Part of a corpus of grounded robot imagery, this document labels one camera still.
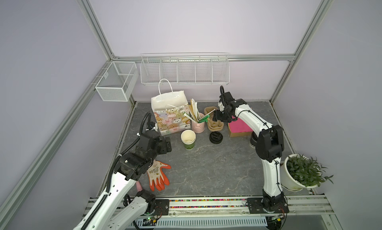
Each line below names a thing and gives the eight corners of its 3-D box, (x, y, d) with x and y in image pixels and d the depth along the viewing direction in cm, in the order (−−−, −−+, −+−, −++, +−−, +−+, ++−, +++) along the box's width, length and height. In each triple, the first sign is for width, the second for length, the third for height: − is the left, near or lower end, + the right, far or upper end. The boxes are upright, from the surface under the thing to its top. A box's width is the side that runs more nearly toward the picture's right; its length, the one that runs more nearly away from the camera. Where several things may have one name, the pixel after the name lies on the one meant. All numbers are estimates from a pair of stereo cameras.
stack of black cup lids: (209, 144, 99) (209, 141, 97) (208, 133, 104) (209, 131, 102) (222, 144, 99) (223, 141, 97) (221, 133, 104) (222, 131, 102)
